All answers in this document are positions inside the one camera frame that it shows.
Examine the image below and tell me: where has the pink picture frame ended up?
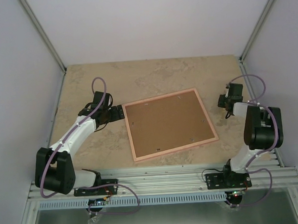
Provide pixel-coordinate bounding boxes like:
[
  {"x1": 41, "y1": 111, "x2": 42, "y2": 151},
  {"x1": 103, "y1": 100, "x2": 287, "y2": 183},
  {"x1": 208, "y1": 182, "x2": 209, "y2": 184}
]
[{"x1": 120, "y1": 86, "x2": 221, "y2": 164}]

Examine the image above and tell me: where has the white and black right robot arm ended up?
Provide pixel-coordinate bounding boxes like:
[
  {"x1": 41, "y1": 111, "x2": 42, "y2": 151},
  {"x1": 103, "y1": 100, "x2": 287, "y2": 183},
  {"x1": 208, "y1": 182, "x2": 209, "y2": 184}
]
[{"x1": 218, "y1": 83, "x2": 284, "y2": 187}]

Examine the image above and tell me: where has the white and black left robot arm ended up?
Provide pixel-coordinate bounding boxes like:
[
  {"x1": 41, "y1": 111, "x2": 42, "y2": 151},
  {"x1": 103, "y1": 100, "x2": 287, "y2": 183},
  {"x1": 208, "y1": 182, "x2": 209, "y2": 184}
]
[{"x1": 34, "y1": 91, "x2": 125, "y2": 198}]

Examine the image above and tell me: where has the clear plastic bag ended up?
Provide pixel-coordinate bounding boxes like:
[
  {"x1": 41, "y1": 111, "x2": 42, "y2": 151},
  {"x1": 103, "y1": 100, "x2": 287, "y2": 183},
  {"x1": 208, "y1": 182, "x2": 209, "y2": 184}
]
[{"x1": 87, "y1": 214, "x2": 100, "y2": 224}]

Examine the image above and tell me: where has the brown frame backing board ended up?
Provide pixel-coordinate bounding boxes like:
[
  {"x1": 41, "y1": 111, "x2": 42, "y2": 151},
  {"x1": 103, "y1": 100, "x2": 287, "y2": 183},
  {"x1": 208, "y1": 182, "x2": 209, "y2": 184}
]
[{"x1": 124, "y1": 90, "x2": 217, "y2": 161}]

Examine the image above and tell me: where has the aluminium rail mounting base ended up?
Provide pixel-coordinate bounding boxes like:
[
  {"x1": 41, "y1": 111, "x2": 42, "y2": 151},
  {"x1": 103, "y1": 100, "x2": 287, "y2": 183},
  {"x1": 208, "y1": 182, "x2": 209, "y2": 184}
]
[{"x1": 26, "y1": 149, "x2": 298, "y2": 202}]

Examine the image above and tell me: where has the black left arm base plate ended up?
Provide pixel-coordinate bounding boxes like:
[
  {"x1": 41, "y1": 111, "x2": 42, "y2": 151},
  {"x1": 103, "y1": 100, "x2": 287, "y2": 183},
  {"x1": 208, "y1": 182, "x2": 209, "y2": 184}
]
[{"x1": 74, "y1": 178, "x2": 118, "y2": 197}]

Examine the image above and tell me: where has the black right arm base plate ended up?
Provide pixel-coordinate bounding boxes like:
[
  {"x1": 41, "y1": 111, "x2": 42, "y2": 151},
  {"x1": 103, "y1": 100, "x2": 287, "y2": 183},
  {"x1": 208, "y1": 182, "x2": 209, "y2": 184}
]
[{"x1": 204, "y1": 172, "x2": 252, "y2": 190}]

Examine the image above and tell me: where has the left aluminium corner post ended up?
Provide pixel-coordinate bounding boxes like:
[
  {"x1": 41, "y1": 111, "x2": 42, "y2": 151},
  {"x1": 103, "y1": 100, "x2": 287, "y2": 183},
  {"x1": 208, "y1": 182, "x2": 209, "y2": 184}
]
[{"x1": 18, "y1": 0, "x2": 66, "y2": 74}]

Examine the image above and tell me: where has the aluminium corner post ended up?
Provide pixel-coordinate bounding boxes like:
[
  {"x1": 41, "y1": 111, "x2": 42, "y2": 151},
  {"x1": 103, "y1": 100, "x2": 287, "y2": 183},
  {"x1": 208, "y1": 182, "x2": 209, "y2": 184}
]
[
  {"x1": 239, "y1": 0, "x2": 277, "y2": 64},
  {"x1": 18, "y1": 0, "x2": 66, "y2": 74}
]

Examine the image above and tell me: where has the grey slotted cable duct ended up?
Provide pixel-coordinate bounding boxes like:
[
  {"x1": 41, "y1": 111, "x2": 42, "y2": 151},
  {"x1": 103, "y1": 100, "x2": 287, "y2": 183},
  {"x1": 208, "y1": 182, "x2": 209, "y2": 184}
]
[{"x1": 39, "y1": 191, "x2": 229, "y2": 210}]

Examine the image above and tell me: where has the right aluminium corner post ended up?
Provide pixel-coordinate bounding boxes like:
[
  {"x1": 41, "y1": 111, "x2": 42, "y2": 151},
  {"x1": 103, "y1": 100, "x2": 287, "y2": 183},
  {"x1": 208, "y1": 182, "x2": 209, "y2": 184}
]
[{"x1": 239, "y1": 0, "x2": 277, "y2": 64}]

